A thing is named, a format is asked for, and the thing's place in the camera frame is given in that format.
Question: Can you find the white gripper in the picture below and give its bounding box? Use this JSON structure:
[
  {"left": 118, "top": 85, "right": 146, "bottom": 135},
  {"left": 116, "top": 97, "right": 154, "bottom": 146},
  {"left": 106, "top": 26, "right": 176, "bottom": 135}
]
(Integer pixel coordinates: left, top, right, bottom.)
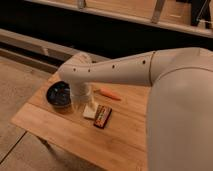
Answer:
[{"left": 70, "top": 83, "right": 97, "bottom": 111}]

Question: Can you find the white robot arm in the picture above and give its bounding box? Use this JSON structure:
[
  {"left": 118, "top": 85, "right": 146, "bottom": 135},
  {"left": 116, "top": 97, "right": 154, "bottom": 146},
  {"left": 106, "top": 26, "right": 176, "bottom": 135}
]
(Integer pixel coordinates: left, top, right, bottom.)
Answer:
[{"left": 58, "top": 47, "right": 213, "bottom": 171}]

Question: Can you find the dark ceramic bowl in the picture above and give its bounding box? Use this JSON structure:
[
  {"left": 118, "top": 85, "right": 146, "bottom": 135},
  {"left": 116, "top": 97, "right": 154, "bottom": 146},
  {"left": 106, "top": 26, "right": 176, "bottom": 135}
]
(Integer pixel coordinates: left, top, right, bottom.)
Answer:
[{"left": 46, "top": 81, "right": 71, "bottom": 108}]

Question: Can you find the white sponge block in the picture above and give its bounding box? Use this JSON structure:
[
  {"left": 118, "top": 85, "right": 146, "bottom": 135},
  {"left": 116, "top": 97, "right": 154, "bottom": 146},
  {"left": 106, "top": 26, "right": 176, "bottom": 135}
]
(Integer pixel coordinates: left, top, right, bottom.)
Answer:
[{"left": 83, "top": 105, "right": 97, "bottom": 119}]

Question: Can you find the orange carrot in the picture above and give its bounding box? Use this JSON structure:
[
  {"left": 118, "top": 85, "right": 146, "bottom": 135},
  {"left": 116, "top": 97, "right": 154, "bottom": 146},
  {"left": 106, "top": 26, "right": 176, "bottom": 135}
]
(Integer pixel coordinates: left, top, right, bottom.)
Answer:
[{"left": 95, "top": 88, "right": 121, "bottom": 101}]

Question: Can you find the wooden table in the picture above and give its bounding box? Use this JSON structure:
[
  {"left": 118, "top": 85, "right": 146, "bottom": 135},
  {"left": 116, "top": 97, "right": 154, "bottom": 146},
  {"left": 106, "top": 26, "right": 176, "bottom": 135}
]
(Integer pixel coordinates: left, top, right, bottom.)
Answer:
[{"left": 12, "top": 74, "right": 149, "bottom": 171}]

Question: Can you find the wooden shelf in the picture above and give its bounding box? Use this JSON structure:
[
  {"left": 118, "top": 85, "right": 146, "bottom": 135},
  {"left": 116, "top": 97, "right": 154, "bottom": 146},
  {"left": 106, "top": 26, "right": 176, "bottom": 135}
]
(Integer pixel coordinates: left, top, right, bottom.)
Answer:
[{"left": 26, "top": 0, "right": 213, "bottom": 39}]

